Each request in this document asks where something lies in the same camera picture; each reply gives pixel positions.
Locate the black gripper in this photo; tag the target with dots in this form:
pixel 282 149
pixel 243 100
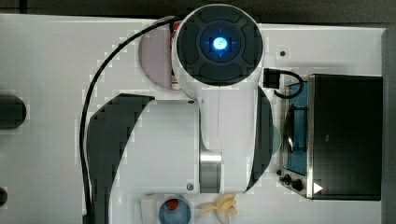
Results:
pixel 271 78

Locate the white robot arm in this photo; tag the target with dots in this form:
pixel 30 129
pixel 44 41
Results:
pixel 147 153

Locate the light green mug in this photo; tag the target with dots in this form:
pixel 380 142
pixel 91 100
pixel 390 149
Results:
pixel 277 140

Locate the black toaster oven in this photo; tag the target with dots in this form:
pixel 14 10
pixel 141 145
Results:
pixel 332 139

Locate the red ketchup bottle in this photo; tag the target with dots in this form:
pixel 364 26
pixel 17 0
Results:
pixel 173 45

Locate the grey round plate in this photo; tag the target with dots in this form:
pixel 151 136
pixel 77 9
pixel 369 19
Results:
pixel 155 56

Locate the red item in bowl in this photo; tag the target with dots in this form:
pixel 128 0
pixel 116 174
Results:
pixel 172 204

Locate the blue bowl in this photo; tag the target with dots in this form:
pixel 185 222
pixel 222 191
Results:
pixel 182 215

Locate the black utensil holder cup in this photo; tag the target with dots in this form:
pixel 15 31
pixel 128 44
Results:
pixel 12 112

